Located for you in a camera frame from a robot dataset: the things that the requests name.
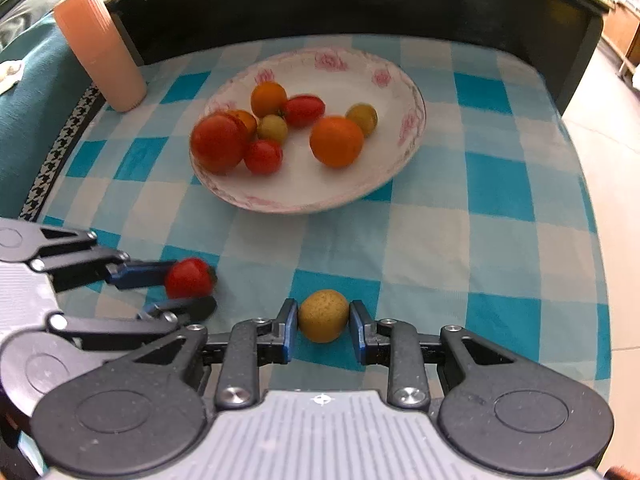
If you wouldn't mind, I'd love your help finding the round red cherry tomato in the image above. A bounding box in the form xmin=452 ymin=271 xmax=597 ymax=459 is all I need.
xmin=244 ymin=139 xmax=284 ymax=176

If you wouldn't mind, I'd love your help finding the oblong red cherry tomato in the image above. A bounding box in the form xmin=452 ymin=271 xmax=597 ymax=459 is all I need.
xmin=280 ymin=95 xmax=326 ymax=128
xmin=165 ymin=258 xmax=218 ymax=300

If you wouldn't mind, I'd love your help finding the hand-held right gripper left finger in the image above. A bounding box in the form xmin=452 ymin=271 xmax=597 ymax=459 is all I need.
xmin=127 ymin=298 xmax=300 ymax=410

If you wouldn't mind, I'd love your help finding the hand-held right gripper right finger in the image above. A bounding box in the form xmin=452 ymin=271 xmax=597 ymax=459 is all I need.
xmin=349 ymin=300 xmax=521 ymax=410

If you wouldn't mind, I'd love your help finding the pink ribbed plastic cup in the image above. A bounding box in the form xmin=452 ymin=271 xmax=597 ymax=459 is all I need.
xmin=53 ymin=0 xmax=148 ymax=113

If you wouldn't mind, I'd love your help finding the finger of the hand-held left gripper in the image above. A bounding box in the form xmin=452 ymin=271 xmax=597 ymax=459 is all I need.
xmin=45 ymin=295 xmax=218 ymax=361
xmin=0 ymin=217 xmax=177 ymax=295

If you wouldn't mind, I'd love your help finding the large red tomato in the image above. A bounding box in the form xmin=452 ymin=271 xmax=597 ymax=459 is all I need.
xmin=190 ymin=112 xmax=249 ymax=176

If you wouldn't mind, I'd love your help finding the blue white checkered tablecloth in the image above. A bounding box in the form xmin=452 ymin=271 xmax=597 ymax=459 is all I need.
xmin=20 ymin=34 xmax=613 ymax=401

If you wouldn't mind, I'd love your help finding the light wooden cabinet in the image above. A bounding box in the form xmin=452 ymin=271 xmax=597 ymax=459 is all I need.
xmin=570 ymin=0 xmax=640 ymax=78

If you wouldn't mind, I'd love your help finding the white floral plate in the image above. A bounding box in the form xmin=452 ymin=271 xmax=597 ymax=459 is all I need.
xmin=189 ymin=48 xmax=427 ymax=215

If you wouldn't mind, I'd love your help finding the cream cloth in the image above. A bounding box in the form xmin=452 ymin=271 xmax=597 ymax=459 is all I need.
xmin=0 ymin=60 xmax=25 ymax=95

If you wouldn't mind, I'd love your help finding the large orange mandarin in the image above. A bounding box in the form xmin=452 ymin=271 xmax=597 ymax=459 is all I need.
xmin=309 ymin=116 xmax=365 ymax=169

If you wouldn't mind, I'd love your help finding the small yellow-green fruit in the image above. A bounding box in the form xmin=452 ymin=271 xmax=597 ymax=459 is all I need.
xmin=345 ymin=103 xmax=378 ymax=138
xmin=298 ymin=289 xmax=350 ymax=344
xmin=257 ymin=114 xmax=289 ymax=144

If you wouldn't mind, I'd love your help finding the teal blanket with houndstooth trim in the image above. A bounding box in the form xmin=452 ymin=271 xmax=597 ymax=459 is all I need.
xmin=0 ymin=0 xmax=151 ymax=221

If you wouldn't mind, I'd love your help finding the grey leather sofa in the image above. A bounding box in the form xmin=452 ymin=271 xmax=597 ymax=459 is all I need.
xmin=0 ymin=0 xmax=121 ymax=46

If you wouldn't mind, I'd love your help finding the small orange mandarin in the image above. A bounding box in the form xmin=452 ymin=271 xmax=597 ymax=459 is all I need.
xmin=250 ymin=81 xmax=289 ymax=119
xmin=227 ymin=109 xmax=258 ymax=138

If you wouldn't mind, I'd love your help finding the dark wooden table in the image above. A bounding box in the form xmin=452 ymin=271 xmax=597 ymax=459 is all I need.
xmin=102 ymin=0 xmax=616 ymax=116

